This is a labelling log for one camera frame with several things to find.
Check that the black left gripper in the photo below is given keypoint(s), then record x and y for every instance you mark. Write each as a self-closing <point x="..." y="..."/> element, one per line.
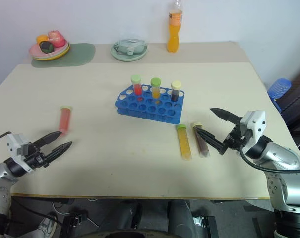
<point x="37" y="158"/>

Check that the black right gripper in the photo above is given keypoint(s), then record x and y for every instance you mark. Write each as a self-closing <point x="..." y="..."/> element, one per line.
<point x="236" y="140"/>

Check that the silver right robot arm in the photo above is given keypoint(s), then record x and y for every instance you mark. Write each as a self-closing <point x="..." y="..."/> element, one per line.
<point x="283" y="158"/>

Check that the brown liquid tube yellow cap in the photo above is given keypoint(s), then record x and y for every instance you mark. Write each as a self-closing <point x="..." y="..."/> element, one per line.
<point x="203" y="148"/>

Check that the pink liquid tube yellow cap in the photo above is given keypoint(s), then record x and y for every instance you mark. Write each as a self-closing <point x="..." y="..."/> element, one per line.
<point x="65" y="120"/>

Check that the yellow liquid tube green cap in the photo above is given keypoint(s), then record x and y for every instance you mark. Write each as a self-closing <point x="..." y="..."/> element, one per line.
<point x="185" y="143"/>

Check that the dark liquid tube cream cap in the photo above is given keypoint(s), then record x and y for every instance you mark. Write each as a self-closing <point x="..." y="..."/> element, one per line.
<point x="175" y="94"/>

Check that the blue test tube rack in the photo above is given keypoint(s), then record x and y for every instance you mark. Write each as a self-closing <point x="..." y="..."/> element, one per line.
<point x="149" y="109"/>

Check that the orange liquid tube green cap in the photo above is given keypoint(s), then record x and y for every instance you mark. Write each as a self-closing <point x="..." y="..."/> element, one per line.
<point x="155" y="90"/>

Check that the red liquid tube green cap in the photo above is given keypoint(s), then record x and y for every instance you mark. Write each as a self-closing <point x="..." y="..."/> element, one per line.
<point x="137" y="88"/>

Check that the blue stacked plastic stools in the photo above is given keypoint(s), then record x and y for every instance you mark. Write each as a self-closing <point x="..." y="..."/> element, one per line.
<point x="278" y="90"/>

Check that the grey sneaker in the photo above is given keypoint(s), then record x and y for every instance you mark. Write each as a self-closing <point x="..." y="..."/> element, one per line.
<point x="47" y="226"/>

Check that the dark wooden furniture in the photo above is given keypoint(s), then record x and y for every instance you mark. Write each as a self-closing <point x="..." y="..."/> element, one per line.
<point x="297" y="104"/>

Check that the green placemat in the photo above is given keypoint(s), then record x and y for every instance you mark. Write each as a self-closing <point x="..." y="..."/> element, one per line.
<point x="82" y="55"/>

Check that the pink plate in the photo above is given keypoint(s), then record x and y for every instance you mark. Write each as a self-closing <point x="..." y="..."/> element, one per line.
<point x="35" y="50"/>

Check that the dark rounded robot leg shape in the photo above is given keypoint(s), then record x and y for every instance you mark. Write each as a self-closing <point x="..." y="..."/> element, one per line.
<point x="127" y="215"/>
<point x="179" y="215"/>

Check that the dark toy fruit green leaf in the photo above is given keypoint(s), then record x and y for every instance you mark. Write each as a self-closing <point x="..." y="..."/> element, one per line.
<point x="46" y="47"/>

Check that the orange drink plastic bottle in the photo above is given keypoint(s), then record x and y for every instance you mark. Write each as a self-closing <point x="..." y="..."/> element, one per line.
<point x="174" y="37"/>

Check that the pink toy fruit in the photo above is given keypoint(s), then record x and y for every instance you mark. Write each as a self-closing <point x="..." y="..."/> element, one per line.
<point x="56" y="39"/>

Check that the orange toy fruit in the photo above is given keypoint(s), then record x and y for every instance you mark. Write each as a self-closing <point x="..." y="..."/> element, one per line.
<point x="42" y="38"/>

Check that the pale green plate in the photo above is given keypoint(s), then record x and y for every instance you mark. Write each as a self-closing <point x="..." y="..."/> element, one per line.
<point x="128" y="57"/>

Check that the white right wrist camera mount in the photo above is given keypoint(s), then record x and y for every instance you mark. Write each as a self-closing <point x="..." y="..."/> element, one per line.
<point x="255" y="124"/>

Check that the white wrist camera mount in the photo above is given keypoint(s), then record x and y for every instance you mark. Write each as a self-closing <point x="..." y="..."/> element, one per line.
<point x="255" y="124"/>
<point x="14" y="142"/>

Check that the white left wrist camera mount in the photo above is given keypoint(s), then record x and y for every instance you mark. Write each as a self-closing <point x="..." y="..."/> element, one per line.
<point x="14" y="142"/>

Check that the black metal base bracket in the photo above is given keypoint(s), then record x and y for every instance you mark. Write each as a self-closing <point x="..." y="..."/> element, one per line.
<point x="74" y="224"/>
<point x="205" y="225"/>

